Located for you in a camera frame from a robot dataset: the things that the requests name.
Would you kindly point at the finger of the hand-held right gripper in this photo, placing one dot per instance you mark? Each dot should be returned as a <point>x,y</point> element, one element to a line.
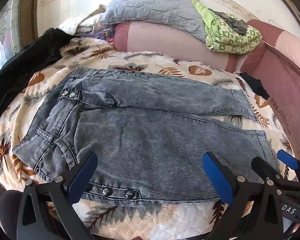
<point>287,158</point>
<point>265,169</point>

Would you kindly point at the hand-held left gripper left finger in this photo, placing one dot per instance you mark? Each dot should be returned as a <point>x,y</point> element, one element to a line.
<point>83,173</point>

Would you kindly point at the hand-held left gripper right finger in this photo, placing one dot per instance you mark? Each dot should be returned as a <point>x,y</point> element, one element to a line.
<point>217,177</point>

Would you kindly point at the grey-blue denim pants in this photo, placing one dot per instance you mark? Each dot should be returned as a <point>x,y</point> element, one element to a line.
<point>152,135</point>

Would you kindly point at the small black cloth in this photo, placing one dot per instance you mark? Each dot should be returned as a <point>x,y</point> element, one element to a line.
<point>255,85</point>

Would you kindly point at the leaf print quilted blanket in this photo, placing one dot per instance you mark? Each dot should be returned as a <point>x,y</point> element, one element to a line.
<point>22,120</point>

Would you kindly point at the person's left leg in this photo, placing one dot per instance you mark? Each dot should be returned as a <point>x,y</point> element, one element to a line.
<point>7,212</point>

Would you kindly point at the black jacket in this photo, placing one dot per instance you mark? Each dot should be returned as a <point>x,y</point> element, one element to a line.
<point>27,62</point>

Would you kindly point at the green patterned cloth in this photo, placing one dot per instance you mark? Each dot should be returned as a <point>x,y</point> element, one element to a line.
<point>222,41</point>

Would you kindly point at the purple printed item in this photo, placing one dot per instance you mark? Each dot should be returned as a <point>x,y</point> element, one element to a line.
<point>97,33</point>

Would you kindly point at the dark grey crumpled cloth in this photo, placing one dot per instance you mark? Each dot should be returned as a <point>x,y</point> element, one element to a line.
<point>236,25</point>

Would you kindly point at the white crumpled cloth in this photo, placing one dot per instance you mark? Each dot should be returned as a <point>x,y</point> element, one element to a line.
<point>77,22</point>

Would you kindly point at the window with patterned glass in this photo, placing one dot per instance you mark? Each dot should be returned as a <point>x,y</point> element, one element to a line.
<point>1,42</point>

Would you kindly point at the grey quilted pillow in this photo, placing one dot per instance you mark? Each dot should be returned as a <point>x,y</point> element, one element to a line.
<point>150,5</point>

